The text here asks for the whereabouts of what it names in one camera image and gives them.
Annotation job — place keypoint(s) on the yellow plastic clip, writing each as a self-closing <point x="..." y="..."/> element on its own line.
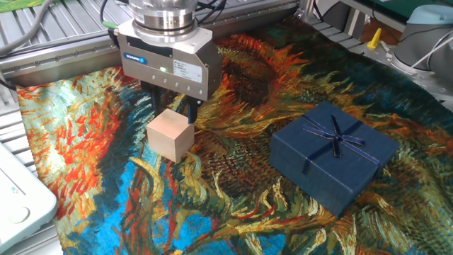
<point x="374" y="39"/>

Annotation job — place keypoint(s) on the blue gift box with ribbon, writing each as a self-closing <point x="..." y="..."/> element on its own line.
<point x="318" y="177"/>

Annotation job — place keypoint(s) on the sunflower painting print cloth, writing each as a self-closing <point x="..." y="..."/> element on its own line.
<point x="247" y="106"/>

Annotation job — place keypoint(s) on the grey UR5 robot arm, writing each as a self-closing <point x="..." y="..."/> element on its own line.
<point x="417" y="46"/>

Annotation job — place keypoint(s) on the plain wooden cube block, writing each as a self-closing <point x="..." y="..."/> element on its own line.
<point x="170" y="138"/>

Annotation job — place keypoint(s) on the aluminium table rail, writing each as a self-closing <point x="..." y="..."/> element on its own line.
<point x="70" y="58"/>

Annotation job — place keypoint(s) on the white plastic device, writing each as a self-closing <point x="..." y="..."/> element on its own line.
<point x="21" y="198"/>

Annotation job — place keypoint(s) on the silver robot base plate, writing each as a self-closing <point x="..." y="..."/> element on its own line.
<point x="407" y="78"/>

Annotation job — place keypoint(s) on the white gripper adapter plate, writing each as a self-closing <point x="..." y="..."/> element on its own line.
<point x="198" y="42"/>

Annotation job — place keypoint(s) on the silver Schunk gripper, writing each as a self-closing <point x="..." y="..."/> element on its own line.
<point x="148" y="71"/>

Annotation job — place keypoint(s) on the grey aluminium bar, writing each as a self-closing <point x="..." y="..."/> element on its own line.
<point x="356" y="23"/>

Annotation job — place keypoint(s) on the silver force torque sensor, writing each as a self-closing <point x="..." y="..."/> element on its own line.
<point x="163" y="21"/>

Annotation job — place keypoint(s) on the green printed cloth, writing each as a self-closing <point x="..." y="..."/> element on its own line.
<point x="14" y="4"/>

